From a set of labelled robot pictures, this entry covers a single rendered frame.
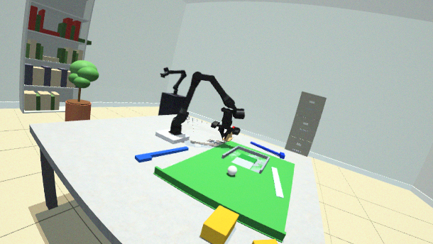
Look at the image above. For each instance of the white golf ball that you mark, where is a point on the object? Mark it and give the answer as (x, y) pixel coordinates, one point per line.
(232, 170)

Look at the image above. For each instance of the white flat bar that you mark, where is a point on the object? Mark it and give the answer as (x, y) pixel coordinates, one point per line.
(277, 183)

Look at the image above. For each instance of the yellow block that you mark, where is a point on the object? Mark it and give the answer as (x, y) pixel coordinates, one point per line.
(218, 227)
(271, 241)

